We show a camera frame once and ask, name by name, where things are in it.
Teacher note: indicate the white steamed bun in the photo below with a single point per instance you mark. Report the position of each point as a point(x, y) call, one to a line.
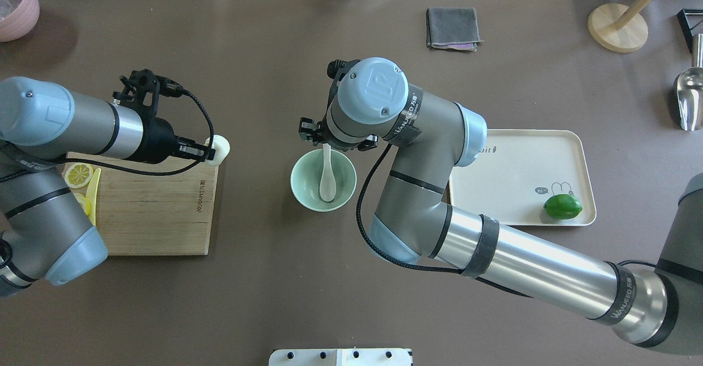
point(220, 148)

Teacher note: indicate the wooden mug tree stand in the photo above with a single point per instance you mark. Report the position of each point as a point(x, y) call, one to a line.
point(619, 28)

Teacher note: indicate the cream rectangular serving tray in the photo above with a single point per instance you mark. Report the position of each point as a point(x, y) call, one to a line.
point(517, 171)

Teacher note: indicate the mint green bowl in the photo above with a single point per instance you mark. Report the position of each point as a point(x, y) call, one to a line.
point(305, 178)

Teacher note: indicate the single lemon slice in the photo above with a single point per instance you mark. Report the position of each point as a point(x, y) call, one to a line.
point(78, 175)

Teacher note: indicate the pink ribbed bowl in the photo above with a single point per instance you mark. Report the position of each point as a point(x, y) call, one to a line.
point(20, 21)

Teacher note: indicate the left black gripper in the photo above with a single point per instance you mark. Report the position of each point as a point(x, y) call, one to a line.
point(156, 139)

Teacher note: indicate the yellow plastic knife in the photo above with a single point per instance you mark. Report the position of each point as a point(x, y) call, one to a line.
point(91, 195)

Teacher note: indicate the metal scoop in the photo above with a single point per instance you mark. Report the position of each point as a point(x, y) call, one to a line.
point(688, 86)

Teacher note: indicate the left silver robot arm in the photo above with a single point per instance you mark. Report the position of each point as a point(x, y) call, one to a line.
point(50, 237)

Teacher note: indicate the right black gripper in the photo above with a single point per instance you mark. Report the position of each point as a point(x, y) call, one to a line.
point(311, 130)

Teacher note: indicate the grey folded cloth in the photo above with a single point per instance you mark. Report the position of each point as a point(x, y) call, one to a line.
point(452, 29)

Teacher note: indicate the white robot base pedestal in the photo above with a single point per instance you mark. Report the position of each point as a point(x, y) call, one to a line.
point(342, 356)

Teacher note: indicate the bamboo cutting board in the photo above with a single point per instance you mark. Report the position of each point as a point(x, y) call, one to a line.
point(151, 213)

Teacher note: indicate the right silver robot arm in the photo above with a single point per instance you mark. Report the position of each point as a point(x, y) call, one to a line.
point(371, 99)

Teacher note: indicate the white ceramic spoon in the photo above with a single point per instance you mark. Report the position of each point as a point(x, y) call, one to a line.
point(327, 185)

